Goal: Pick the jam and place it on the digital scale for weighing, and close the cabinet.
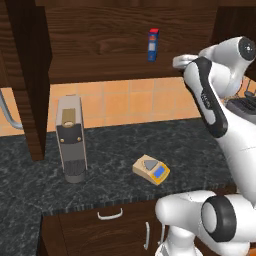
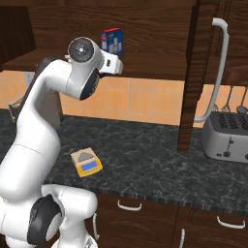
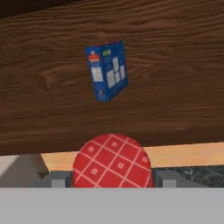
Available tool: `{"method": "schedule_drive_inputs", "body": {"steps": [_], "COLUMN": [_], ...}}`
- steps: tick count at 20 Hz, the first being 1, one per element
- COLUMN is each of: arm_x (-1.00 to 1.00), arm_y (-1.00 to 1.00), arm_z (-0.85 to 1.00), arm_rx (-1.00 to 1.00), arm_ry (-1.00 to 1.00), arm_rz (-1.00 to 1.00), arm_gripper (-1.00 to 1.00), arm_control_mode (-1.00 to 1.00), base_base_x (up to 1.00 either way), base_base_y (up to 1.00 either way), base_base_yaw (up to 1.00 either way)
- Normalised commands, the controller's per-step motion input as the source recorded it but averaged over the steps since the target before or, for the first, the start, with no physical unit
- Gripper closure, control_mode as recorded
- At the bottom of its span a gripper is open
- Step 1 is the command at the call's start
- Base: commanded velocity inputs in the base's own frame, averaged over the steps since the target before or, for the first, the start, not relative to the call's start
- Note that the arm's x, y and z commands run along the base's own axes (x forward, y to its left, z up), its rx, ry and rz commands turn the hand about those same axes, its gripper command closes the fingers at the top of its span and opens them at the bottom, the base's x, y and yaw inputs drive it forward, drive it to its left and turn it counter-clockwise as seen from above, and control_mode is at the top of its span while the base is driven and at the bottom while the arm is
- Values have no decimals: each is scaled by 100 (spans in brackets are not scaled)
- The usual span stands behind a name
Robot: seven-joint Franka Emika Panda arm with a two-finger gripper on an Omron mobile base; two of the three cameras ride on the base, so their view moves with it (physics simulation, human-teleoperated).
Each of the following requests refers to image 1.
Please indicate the tan digital scale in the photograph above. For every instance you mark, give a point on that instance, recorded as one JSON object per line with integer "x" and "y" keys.
{"x": 151, "y": 168}

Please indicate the dark wood cabinet door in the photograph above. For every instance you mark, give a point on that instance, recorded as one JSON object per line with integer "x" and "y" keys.
{"x": 30, "y": 83}
{"x": 233, "y": 23}

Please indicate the dark grey toaster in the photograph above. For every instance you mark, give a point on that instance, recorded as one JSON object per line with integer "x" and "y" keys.
{"x": 245, "y": 105}

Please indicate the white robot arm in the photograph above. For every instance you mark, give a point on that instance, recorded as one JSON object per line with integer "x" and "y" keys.
{"x": 233, "y": 140}

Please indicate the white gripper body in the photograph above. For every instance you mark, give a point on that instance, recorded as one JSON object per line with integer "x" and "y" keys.
{"x": 183, "y": 61}

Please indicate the blue jam box red top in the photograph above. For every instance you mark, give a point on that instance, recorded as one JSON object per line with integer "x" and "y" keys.
{"x": 153, "y": 45}

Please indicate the grey sink tap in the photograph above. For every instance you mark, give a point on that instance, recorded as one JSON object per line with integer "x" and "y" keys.
{"x": 8, "y": 116}

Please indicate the dark wood cupboard door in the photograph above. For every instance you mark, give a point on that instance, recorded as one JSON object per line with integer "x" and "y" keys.
{"x": 106, "y": 241}

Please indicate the grey coffee machine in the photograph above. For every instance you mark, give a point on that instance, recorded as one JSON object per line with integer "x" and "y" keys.
{"x": 70, "y": 143}

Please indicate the dark wood wall cabinet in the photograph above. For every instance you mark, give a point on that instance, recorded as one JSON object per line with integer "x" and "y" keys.
{"x": 110, "y": 40}

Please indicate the dark wood drawer front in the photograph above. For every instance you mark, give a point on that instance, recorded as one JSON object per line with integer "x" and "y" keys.
{"x": 133, "y": 216}

